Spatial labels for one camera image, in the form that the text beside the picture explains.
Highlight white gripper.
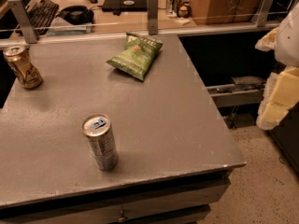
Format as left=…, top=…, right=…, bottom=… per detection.
left=255, top=3, right=299, bottom=130

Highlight green jalapeno chip bag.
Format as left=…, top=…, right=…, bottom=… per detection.
left=107, top=33, right=163, bottom=81

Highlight silver redbull can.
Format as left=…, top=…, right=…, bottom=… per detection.
left=81, top=113, right=119, bottom=171

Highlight gold beverage can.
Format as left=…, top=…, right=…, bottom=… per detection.
left=3, top=46, right=43, bottom=90

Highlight wooden cabinet box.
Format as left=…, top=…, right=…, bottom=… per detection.
left=189, top=0, right=262, bottom=25

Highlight cans on back desk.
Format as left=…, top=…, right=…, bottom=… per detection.
left=165, top=0, right=190, bottom=18

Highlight black laptop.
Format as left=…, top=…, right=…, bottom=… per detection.
left=102, top=0, right=147, bottom=12

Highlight table drawer front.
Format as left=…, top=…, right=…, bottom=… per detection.
left=1, top=179, right=230, bottom=224

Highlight black headphones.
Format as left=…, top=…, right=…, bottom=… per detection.
left=58, top=6, right=94, bottom=25

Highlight black keyboard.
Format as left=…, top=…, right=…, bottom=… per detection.
left=26, top=0, right=59, bottom=35

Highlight right metal bracket post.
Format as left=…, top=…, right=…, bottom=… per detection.
left=254, top=0, right=274, bottom=27

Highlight metal bracket post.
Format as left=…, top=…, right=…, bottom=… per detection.
left=8, top=0, right=38, bottom=44
left=254, top=0, right=274, bottom=27
left=147, top=0, right=158, bottom=35

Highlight grey metal shelf rail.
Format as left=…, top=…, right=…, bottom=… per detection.
left=206, top=76, right=265, bottom=107

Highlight middle metal bracket post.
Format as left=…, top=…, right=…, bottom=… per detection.
left=147, top=0, right=158, bottom=35

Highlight left metal bracket post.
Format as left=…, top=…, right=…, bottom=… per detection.
left=8, top=0, right=38, bottom=44

